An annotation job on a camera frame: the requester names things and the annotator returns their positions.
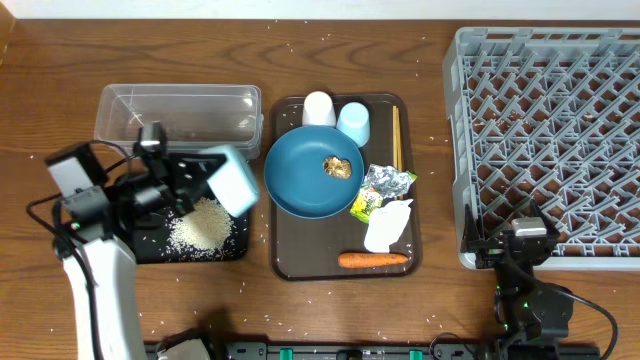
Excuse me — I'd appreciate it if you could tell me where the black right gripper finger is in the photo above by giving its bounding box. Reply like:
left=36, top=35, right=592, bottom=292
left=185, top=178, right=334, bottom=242
left=460, top=205, right=482, bottom=254
left=529, top=200, right=559, bottom=240

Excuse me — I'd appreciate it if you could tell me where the crumpled white paper napkin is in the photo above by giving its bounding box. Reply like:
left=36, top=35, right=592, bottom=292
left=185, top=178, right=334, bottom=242
left=364, top=199, right=413, bottom=253

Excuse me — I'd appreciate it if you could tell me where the light blue plastic cup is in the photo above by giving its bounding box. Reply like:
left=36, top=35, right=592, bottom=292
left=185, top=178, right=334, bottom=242
left=336, top=102, right=370, bottom=148

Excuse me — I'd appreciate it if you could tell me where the light blue bowl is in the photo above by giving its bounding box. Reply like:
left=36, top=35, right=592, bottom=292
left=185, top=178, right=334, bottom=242
left=198, top=145, right=259, bottom=218

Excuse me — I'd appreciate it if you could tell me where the crumpled foil snack wrapper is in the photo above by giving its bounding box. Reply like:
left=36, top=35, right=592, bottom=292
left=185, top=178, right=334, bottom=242
left=349, top=164, right=417, bottom=223

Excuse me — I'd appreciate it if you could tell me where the wooden chopstick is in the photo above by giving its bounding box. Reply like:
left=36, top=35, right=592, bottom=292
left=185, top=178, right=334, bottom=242
left=392, top=105, right=400, bottom=169
left=397, top=107, right=403, bottom=172

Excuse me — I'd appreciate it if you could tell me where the clear plastic bin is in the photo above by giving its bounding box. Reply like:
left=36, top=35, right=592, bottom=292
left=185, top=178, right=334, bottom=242
left=94, top=84, right=264, bottom=160

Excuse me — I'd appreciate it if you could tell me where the dark brown serving tray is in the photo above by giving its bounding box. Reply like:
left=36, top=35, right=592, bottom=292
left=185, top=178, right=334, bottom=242
left=270, top=93, right=422, bottom=281

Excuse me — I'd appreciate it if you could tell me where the orange carrot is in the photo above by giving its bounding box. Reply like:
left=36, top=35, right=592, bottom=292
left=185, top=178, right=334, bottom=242
left=338, top=253, right=409, bottom=269

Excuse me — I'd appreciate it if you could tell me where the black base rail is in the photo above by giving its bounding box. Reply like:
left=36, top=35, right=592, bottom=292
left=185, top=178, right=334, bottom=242
left=144, top=329, right=601, bottom=360

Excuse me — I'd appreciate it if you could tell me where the grey dishwasher rack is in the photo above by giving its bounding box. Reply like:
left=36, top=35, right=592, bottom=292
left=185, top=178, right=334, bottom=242
left=443, top=27, right=639, bottom=271

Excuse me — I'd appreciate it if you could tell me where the white plastic cup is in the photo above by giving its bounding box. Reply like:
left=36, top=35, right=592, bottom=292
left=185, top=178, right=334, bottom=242
left=302, top=91, right=337, bottom=127

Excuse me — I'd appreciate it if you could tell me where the pile of rice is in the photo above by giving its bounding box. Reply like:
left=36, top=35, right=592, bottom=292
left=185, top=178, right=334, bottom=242
left=168, top=198, right=234, bottom=260

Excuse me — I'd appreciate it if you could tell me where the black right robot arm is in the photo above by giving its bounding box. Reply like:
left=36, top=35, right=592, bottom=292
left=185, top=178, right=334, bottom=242
left=460, top=202, right=573, bottom=359

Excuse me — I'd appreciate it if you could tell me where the right wooden chopstick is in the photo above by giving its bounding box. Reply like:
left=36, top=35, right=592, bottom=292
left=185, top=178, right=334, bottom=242
left=397, top=107, right=403, bottom=172

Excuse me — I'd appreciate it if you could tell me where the left wooden chopstick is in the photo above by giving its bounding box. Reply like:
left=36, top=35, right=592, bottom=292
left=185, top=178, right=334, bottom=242
left=392, top=105, right=400, bottom=169

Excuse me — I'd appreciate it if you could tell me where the black plastic tray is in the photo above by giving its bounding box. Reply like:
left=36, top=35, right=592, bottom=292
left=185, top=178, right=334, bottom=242
left=125, top=192, right=249, bottom=264

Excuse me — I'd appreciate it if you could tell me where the brown food scrap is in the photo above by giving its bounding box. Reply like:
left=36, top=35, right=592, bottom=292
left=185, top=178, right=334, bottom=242
left=323, top=156, right=352, bottom=180

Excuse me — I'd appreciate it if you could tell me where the dark blue plate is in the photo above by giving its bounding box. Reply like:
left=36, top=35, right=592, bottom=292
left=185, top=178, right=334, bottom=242
left=264, top=126, right=364, bottom=219

